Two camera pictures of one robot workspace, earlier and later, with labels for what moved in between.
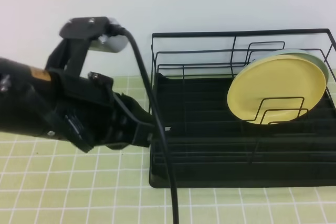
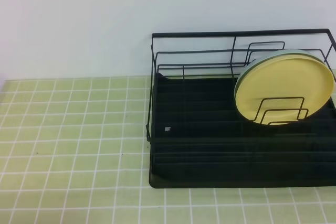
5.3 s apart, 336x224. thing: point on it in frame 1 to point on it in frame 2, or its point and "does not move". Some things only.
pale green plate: x=310 y=56 to x=282 y=52
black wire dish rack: x=211 y=146 does not move
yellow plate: x=280 y=90 does not move
